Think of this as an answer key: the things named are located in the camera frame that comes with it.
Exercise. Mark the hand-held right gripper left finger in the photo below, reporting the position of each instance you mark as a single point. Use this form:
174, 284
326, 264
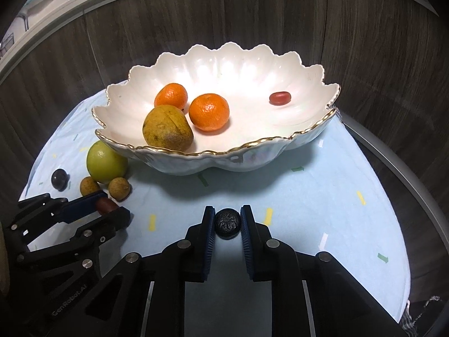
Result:
210, 238

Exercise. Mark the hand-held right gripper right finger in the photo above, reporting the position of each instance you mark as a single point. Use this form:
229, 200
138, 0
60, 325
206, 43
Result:
244, 238

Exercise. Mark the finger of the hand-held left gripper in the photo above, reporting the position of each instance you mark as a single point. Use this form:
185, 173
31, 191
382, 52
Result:
84, 205
112, 219

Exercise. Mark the red date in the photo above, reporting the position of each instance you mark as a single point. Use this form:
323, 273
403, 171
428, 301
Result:
105, 205
280, 98

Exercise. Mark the brown longan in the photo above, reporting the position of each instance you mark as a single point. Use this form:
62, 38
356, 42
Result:
119, 189
89, 186

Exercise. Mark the dark blueberry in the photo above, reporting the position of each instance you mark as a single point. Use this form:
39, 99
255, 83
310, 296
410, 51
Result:
228, 222

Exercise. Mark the dark purple grape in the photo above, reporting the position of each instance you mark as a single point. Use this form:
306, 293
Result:
59, 178

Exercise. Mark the green apple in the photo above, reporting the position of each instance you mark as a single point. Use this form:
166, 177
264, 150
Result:
105, 161

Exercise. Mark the yellow-brown pear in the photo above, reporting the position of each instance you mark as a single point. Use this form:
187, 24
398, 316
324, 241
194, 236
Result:
168, 128

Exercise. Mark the orange mandarin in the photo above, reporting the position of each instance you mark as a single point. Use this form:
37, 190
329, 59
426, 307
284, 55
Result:
209, 112
172, 94

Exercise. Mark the white scalloped bowl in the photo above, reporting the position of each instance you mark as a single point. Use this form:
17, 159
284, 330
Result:
245, 77

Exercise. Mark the light blue patterned tablecloth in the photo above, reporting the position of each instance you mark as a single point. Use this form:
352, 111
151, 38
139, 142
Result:
298, 217

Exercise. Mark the grey checked cloth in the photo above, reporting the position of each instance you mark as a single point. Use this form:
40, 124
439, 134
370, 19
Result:
424, 317

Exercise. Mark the kitchen counter with wood cabinets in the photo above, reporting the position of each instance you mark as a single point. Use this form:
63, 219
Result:
210, 17

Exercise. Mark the grey metal rail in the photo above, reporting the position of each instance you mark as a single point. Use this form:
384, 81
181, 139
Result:
386, 158

